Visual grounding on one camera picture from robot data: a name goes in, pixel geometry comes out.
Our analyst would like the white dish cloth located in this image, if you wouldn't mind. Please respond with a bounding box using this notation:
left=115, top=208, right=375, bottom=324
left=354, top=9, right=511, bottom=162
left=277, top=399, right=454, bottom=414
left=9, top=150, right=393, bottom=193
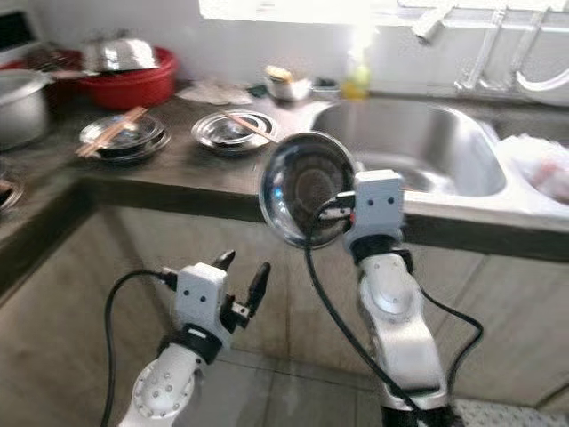
left=178, top=78, right=254, bottom=106

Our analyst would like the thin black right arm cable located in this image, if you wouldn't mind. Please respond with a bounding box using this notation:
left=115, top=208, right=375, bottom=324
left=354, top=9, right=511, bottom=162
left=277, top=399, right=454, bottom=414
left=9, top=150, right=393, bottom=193
left=420, top=286, right=485, bottom=392

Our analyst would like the white flexible hose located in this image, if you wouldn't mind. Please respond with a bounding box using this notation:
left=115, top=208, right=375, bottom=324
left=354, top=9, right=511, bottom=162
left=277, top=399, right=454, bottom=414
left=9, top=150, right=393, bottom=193
left=514, top=69, right=569, bottom=94

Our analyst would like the small white bowl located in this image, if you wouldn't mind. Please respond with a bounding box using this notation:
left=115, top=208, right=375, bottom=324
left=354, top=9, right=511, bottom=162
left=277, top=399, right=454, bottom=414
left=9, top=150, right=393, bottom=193
left=265, top=65, right=314, bottom=101

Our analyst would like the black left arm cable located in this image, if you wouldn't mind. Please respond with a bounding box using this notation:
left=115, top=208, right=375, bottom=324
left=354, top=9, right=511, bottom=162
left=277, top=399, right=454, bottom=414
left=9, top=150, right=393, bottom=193
left=99, top=270, right=180, bottom=427

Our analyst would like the stainless steel double sink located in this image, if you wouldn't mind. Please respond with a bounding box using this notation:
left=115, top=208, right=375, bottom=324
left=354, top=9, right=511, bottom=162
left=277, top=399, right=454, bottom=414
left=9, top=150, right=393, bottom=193
left=307, top=98, right=569, bottom=223

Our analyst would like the yellow dish soap bottle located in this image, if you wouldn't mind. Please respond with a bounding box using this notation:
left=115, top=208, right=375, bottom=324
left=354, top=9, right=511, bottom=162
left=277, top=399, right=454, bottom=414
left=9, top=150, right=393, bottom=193
left=340, top=44, right=371, bottom=101

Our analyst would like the aluminium cooking pot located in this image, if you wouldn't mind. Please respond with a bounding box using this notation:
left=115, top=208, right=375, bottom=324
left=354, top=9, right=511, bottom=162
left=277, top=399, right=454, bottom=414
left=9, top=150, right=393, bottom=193
left=0, top=69, right=52, bottom=150

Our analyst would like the wide-rimmed steel dish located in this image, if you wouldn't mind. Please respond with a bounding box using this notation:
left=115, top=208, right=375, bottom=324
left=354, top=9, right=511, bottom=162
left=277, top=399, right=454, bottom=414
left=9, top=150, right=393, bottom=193
left=258, top=132, right=358, bottom=251

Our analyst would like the red plastic tub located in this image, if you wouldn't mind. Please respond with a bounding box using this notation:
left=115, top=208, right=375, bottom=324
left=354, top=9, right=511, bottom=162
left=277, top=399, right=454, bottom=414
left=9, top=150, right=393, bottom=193
left=3, top=44, right=90, bottom=83

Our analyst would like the small soap dish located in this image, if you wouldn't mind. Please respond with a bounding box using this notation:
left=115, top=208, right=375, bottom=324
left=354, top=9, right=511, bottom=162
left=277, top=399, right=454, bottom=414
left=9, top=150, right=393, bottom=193
left=311, top=78, right=341, bottom=97

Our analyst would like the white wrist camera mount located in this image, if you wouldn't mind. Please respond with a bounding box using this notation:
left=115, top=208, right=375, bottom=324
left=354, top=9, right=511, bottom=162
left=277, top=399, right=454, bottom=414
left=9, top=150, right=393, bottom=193
left=351, top=169, right=406, bottom=251
left=176, top=262, right=230, bottom=335

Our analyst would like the yellow scrubbing sponge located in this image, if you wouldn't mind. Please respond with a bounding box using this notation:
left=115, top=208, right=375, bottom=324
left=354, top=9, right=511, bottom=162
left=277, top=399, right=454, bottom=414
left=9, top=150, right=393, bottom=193
left=265, top=64, right=293, bottom=83

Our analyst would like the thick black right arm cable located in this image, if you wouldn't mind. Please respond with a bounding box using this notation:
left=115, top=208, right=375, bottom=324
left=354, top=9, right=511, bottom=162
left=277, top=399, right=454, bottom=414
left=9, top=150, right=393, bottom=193
left=304, top=197, right=419, bottom=419

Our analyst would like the translucent white plastic bag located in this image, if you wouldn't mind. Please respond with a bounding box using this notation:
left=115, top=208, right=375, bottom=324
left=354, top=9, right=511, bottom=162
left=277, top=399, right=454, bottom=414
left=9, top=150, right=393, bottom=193
left=502, top=133, right=569, bottom=205

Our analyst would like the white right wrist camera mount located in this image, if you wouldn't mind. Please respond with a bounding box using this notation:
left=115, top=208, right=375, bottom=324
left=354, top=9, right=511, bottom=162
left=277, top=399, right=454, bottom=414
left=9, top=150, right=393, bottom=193
left=351, top=169, right=406, bottom=251

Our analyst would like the chrome faucet with sprayer head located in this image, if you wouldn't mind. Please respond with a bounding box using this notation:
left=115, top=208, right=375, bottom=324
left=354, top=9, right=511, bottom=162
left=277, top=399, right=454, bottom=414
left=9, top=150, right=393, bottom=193
left=412, top=4, right=503, bottom=92

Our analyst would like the domed steel lid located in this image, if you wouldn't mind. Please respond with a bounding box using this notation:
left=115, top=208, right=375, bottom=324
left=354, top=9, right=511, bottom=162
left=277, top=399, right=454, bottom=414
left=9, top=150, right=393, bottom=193
left=83, top=34, right=159, bottom=74

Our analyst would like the red plastic basin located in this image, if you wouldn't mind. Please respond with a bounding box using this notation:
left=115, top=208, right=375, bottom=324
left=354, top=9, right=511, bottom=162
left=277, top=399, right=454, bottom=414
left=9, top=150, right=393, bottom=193
left=80, top=46, right=177, bottom=111

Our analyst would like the white framed window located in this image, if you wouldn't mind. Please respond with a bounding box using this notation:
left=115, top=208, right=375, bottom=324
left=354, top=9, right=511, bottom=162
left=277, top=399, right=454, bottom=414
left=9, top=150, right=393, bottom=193
left=197, top=0, right=569, bottom=26

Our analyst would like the pale wood-grain cabinet door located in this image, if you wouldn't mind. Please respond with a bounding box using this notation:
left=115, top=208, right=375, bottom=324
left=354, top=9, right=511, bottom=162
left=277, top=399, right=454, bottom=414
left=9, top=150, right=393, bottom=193
left=298, top=227, right=569, bottom=406
left=0, top=209, right=134, bottom=427
left=93, top=205, right=308, bottom=379

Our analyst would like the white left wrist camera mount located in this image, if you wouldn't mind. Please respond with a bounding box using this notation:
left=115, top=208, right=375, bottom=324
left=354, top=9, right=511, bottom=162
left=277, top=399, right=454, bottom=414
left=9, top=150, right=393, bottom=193
left=176, top=262, right=230, bottom=335

